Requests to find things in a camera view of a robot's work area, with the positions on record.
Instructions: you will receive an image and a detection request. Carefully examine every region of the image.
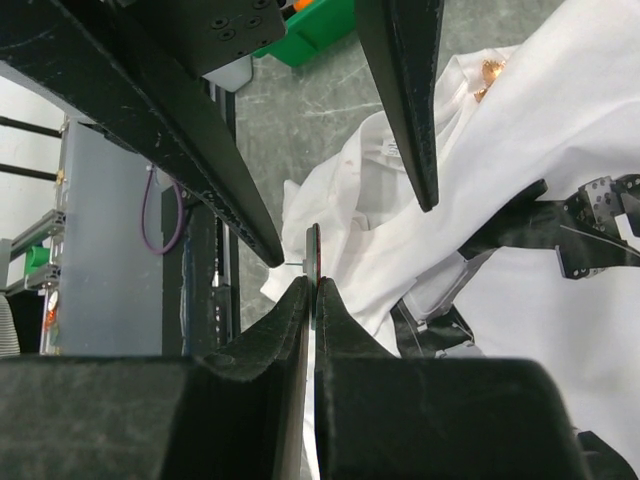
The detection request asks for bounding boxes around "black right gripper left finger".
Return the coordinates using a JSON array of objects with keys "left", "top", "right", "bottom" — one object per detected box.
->
[{"left": 1, "top": 277, "right": 309, "bottom": 479}]

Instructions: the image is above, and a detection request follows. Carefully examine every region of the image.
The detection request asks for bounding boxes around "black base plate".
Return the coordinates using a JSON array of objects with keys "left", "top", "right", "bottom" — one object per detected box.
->
[{"left": 161, "top": 188, "right": 240, "bottom": 356}]

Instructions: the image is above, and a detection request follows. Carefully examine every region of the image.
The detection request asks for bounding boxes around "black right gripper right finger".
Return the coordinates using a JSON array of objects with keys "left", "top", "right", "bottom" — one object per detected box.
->
[{"left": 315, "top": 278, "right": 589, "bottom": 479}]

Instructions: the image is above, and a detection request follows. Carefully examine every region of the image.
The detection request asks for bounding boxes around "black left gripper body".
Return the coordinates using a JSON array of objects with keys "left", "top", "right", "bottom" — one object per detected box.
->
[{"left": 107, "top": 1, "right": 286, "bottom": 78}]

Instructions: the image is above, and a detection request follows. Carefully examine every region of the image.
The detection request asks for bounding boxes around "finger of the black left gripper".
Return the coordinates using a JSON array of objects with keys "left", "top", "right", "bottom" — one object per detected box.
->
[
  {"left": 354, "top": 0, "right": 444, "bottom": 212},
  {"left": 1, "top": 1, "right": 284, "bottom": 267}
]

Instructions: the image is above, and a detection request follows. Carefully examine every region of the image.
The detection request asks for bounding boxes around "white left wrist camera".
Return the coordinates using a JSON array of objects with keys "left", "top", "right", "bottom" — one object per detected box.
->
[{"left": 203, "top": 56, "right": 253, "bottom": 92}]

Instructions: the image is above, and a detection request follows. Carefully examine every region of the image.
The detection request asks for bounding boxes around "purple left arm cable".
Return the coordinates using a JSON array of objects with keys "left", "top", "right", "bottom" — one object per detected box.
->
[{"left": 141, "top": 167, "right": 185, "bottom": 256}]

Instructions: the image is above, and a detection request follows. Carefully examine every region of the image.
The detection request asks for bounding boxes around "green plastic tray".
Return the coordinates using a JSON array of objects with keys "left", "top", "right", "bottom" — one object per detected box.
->
[{"left": 253, "top": 0, "right": 355, "bottom": 67}]

